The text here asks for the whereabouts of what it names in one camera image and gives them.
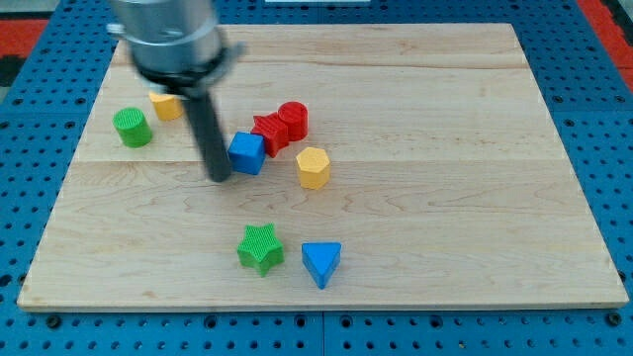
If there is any blue triangle block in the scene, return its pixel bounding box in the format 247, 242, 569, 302
302, 242, 342, 289

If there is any yellow hexagon block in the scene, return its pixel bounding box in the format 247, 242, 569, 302
296, 147, 330, 190

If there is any green cylinder block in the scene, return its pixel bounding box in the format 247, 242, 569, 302
112, 107, 152, 148

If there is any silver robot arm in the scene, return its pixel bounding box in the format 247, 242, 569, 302
108, 0, 245, 182

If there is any red star block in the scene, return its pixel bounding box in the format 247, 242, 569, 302
251, 113, 290, 158

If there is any yellow block behind stick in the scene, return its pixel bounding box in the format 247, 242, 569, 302
148, 91, 184, 122

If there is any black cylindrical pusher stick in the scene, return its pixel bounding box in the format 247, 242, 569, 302
183, 88, 231, 182

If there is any green star block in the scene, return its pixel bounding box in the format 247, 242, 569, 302
236, 223, 285, 277

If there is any blue cube block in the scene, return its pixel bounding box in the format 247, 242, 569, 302
228, 132, 265, 175

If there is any wooden board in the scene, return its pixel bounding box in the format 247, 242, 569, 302
18, 24, 629, 312

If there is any red cylinder block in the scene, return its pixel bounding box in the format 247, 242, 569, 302
278, 101, 309, 141

